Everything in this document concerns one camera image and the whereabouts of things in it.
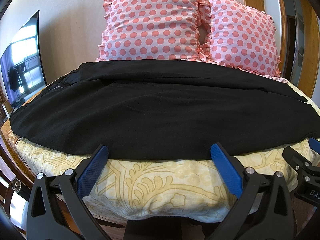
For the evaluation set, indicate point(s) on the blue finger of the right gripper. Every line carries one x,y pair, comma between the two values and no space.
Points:
314,145
300,164

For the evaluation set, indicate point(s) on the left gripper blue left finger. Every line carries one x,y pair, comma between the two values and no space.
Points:
45,219

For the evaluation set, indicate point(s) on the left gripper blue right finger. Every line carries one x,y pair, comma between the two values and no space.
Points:
263,207

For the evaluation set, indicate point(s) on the black pants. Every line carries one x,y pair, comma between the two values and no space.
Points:
164,110

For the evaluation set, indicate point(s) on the cream patterned bed mattress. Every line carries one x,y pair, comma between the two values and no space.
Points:
132,190

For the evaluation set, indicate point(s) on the right pink polka-dot pillow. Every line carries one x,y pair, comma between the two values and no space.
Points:
240,37

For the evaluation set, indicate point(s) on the pink polka-dot pillow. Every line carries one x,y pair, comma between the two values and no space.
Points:
240,37
151,30

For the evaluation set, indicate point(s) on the black flat-screen television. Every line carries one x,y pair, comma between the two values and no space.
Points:
21,65

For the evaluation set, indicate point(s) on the left pink polka-dot pillow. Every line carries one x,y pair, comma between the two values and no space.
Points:
151,30

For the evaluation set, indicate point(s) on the dark wooden bed frame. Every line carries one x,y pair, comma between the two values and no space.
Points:
29,158

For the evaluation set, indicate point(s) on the wooden door frame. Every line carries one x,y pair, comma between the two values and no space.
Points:
297,24

